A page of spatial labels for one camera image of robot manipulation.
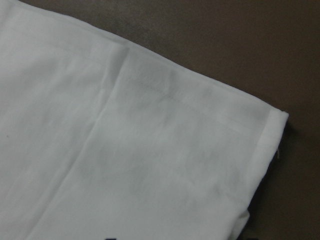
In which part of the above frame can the white printed t-shirt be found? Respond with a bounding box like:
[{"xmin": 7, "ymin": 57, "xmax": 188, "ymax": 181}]
[{"xmin": 0, "ymin": 0, "xmax": 288, "ymax": 240}]

